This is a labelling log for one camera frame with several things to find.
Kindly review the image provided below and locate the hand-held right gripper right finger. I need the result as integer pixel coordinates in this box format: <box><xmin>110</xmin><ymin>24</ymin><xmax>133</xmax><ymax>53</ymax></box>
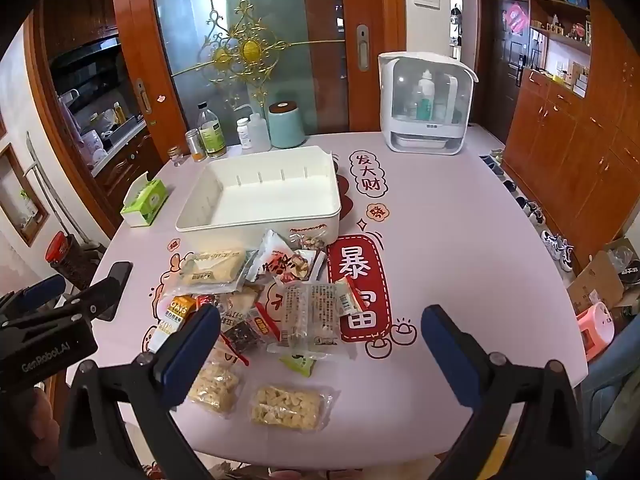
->
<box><xmin>421</xmin><ymin>304</ymin><xmax>586</xmax><ymax>480</ymax></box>

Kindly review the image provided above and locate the wooden wall cabinet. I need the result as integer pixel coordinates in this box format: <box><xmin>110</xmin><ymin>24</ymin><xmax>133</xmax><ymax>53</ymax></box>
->
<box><xmin>501</xmin><ymin>0</ymin><xmax>640</xmax><ymax>271</ymax></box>

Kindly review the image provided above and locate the beige biscuit packet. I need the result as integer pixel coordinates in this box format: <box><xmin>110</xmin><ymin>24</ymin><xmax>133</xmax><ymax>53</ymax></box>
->
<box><xmin>215</xmin><ymin>287</ymin><xmax>263</xmax><ymax>323</ymax></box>

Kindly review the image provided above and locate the pink door decoration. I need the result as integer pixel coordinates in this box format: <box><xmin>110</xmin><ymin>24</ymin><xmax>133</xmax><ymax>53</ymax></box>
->
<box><xmin>504</xmin><ymin>2</ymin><xmax>529</xmax><ymax>34</ymax></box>

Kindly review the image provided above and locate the glass sliding door gold ornament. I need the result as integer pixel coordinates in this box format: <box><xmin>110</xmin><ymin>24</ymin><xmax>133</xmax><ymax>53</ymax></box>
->
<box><xmin>111</xmin><ymin>0</ymin><xmax>407</xmax><ymax>161</ymax></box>

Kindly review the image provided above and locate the cardboard box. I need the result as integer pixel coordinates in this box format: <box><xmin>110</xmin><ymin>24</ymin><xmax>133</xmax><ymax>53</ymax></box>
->
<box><xmin>566</xmin><ymin>250</ymin><xmax>627</xmax><ymax>316</ymax></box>

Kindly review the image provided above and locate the wooden wall frame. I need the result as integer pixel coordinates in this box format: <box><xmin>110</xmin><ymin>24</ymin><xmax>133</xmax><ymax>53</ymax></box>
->
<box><xmin>0</xmin><ymin>142</ymin><xmax>51</xmax><ymax>234</ymax></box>

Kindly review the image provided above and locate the dark snack packet red stripe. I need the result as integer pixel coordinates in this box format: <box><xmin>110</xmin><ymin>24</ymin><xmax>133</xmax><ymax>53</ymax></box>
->
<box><xmin>220</xmin><ymin>321</ymin><xmax>267</xmax><ymax>367</ymax></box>

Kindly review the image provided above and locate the green tissue box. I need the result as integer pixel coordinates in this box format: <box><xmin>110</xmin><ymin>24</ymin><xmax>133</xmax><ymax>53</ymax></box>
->
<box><xmin>120</xmin><ymin>171</ymin><xmax>168</xmax><ymax>228</ymax></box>

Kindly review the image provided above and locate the metal can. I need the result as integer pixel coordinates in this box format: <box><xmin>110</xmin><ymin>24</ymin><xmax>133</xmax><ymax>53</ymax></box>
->
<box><xmin>185</xmin><ymin>129</ymin><xmax>207</xmax><ymax>162</ymax></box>

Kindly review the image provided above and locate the dark jar red lid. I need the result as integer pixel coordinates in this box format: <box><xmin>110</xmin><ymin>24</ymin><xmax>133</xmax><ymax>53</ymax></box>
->
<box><xmin>45</xmin><ymin>231</ymin><xmax>101</xmax><ymax>288</ymax></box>

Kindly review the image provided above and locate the white countertop sterilizer cabinet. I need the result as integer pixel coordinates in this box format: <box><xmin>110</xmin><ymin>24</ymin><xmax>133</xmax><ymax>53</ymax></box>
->
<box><xmin>377</xmin><ymin>51</ymin><xmax>480</xmax><ymax>153</ymax></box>

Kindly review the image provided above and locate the pink plastic stool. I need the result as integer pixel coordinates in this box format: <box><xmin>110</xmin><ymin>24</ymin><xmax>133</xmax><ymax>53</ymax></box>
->
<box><xmin>575</xmin><ymin>302</ymin><xmax>617</xmax><ymax>362</ymax></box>

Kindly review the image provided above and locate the clear plastic wash bottle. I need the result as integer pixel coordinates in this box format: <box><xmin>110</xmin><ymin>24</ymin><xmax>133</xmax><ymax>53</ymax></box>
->
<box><xmin>232</xmin><ymin>104</ymin><xmax>271</xmax><ymax>152</ymax></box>

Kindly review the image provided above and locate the row of shoes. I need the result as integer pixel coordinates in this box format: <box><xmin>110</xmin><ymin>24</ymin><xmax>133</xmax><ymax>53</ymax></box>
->
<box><xmin>479</xmin><ymin>149</ymin><xmax>577</xmax><ymax>272</ymax></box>

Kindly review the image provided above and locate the clear rice cracker packet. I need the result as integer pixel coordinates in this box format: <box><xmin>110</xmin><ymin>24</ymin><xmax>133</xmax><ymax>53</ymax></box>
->
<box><xmin>276</xmin><ymin>281</ymin><xmax>362</xmax><ymax>357</ymax></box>

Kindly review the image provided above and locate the peanut brittle clear packet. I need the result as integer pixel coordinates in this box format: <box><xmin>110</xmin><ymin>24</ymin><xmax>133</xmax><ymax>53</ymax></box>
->
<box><xmin>249</xmin><ymin>384</ymin><xmax>334</xmax><ymax>432</ymax></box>
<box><xmin>186</xmin><ymin>349</ymin><xmax>247</xmax><ymax>416</ymax></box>

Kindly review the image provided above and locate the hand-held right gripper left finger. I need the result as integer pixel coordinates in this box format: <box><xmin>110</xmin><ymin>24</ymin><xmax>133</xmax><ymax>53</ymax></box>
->
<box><xmin>57</xmin><ymin>304</ymin><xmax>222</xmax><ymax>480</ymax></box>

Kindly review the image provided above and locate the dark entrance door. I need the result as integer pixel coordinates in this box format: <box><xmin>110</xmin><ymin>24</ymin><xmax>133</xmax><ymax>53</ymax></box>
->
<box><xmin>487</xmin><ymin>0</ymin><xmax>530</xmax><ymax>133</ymax></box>

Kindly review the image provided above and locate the mixed nuts clear packet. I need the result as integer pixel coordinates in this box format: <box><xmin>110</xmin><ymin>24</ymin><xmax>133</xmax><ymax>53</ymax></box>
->
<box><xmin>290</xmin><ymin>232</ymin><xmax>329</xmax><ymax>255</ymax></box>

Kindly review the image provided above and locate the pink printed tablecloth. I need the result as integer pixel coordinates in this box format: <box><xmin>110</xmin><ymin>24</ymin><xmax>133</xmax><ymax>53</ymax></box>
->
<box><xmin>65</xmin><ymin>127</ymin><xmax>590</xmax><ymax>480</ymax></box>

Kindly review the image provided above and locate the white plastic storage bin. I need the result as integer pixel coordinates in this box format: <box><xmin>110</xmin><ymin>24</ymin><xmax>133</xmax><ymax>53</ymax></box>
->
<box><xmin>175</xmin><ymin>146</ymin><xmax>343</xmax><ymax>248</ymax></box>

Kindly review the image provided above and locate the mint canister brown lid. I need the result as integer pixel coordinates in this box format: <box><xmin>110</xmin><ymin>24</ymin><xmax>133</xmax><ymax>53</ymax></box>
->
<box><xmin>268</xmin><ymin>102</ymin><xmax>307</xmax><ymax>150</ymax></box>

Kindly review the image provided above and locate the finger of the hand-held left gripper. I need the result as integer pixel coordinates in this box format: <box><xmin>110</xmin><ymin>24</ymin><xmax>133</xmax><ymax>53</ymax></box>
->
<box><xmin>0</xmin><ymin>274</ymin><xmax>67</xmax><ymax>315</ymax></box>
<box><xmin>0</xmin><ymin>277</ymin><xmax>115</xmax><ymax>333</ymax></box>

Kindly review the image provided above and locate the orange oat bar packet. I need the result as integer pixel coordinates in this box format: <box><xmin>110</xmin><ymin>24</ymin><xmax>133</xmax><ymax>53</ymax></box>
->
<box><xmin>151</xmin><ymin>296</ymin><xmax>199</xmax><ymax>354</ymax></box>

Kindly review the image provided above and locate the black phone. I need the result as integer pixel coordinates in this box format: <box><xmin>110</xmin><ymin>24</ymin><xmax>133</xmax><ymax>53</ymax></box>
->
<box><xmin>97</xmin><ymin>261</ymin><xmax>134</xmax><ymax>322</ymax></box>

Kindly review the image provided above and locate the person's leg in jeans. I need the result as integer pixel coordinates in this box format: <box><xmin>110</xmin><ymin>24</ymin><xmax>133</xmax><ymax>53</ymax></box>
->
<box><xmin>582</xmin><ymin>327</ymin><xmax>640</xmax><ymax>461</ymax></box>

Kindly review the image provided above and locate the green snack packet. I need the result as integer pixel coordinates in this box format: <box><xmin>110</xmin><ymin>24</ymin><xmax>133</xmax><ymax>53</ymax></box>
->
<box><xmin>279</xmin><ymin>352</ymin><xmax>319</xmax><ymax>377</ymax></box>

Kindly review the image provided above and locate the red and white snack packet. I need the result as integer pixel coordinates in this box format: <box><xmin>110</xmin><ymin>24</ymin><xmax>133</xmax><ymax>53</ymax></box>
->
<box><xmin>247</xmin><ymin>230</ymin><xmax>328</xmax><ymax>285</ymax></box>

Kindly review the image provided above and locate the glass bottle green label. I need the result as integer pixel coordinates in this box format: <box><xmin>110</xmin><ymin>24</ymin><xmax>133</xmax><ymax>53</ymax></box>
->
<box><xmin>196</xmin><ymin>102</ymin><xmax>227</xmax><ymax>158</ymax></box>

